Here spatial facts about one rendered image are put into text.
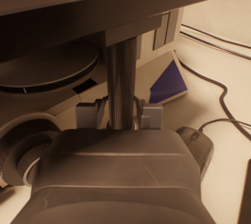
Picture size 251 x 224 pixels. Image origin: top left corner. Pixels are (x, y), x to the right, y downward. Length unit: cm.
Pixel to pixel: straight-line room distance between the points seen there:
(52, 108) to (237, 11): 57
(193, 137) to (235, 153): 7
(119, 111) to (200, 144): 11
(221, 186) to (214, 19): 53
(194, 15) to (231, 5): 12
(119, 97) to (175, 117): 16
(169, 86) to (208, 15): 42
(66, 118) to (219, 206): 19
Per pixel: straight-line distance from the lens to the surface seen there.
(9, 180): 20
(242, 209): 24
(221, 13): 66
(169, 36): 30
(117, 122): 17
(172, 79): 31
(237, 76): 45
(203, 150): 23
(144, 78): 27
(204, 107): 33
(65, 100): 21
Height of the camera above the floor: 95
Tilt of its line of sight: 40 degrees down
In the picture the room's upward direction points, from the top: 1 degrees clockwise
